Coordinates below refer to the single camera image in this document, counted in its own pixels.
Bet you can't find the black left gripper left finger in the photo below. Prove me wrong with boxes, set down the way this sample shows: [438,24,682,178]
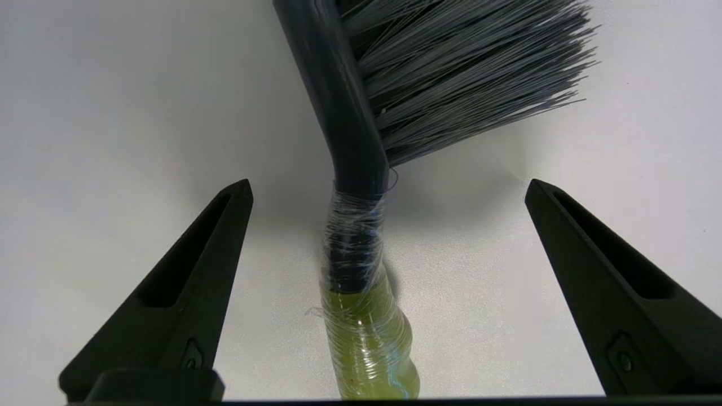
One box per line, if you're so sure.
[59,179,254,402]

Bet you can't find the grey brush with green handle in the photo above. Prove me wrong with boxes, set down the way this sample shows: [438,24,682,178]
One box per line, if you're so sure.
[272,0,598,400]

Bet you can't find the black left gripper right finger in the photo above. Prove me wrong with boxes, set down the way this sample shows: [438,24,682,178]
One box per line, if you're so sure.
[525,179,722,396]

